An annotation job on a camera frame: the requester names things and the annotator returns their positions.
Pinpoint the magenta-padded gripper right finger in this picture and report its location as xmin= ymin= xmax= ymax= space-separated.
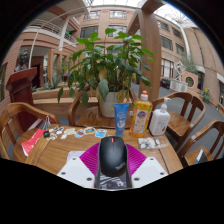
xmin=126 ymin=143 xmax=169 ymax=189

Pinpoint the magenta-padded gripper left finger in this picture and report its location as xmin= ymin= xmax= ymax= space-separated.
xmin=57 ymin=143 xmax=101 ymax=189

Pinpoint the black computer mouse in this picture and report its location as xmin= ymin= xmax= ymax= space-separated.
xmin=98 ymin=135 xmax=129 ymax=178

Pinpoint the clear packet with white item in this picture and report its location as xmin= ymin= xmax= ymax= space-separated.
xmin=137 ymin=137 xmax=169 ymax=150

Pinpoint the wooden armchair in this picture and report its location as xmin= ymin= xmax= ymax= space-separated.
xmin=0 ymin=102 xmax=59 ymax=160
xmin=178 ymin=119 xmax=224 ymax=168
xmin=151 ymin=91 xmax=207 ymax=151
xmin=67 ymin=89 xmax=138 ymax=129

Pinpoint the yellow dish soap bottle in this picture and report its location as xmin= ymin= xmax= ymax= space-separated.
xmin=129 ymin=90 xmax=153 ymax=138

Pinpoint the blue squeeze tube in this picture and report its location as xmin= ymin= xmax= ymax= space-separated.
xmin=113 ymin=102 xmax=130 ymax=137

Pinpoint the white pump dispenser bottle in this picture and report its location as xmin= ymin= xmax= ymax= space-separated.
xmin=148 ymin=97 xmax=172 ymax=136

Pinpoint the red shopping bag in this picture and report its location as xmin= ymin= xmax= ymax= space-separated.
xmin=20 ymin=115 xmax=52 ymax=157

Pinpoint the black notebook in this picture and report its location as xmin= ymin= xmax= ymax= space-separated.
xmin=194 ymin=148 xmax=209 ymax=165

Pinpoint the white outdoor unit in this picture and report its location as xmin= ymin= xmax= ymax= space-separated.
xmin=169 ymin=79 xmax=189 ymax=93

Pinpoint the large leafy potted plant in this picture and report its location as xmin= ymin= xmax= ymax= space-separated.
xmin=57 ymin=28 xmax=155 ymax=118

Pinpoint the yellow flowering plant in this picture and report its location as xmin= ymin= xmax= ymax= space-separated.
xmin=201 ymin=87 xmax=212 ymax=104

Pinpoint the dark red wooden podium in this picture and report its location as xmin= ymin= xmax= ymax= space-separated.
xmin=5 ymin=67 xmax=38 ymax=131

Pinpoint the dark bust statue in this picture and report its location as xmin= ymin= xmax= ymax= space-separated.
xmin=14 ymin=48 xmax=29 ymax=73

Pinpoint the key ring with black fob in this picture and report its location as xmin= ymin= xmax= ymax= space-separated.
xmin=42 ymin=125 xmax=59 ymax=139

